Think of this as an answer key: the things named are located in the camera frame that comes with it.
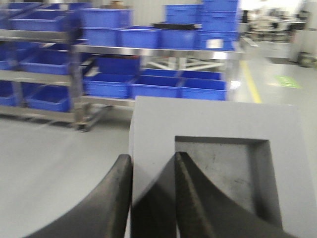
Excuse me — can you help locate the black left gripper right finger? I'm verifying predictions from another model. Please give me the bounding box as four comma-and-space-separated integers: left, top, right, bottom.
174, 152, 291, 238

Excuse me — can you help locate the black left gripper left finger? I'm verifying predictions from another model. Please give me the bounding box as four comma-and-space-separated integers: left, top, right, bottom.
29, 154, 132, 238

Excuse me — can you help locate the gray square hollow base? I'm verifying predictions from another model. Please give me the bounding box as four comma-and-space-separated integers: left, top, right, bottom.
129, 97, 317, 238

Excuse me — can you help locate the metal rack with bins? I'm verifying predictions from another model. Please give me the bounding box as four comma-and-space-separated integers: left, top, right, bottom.
0, 2, 242, 131

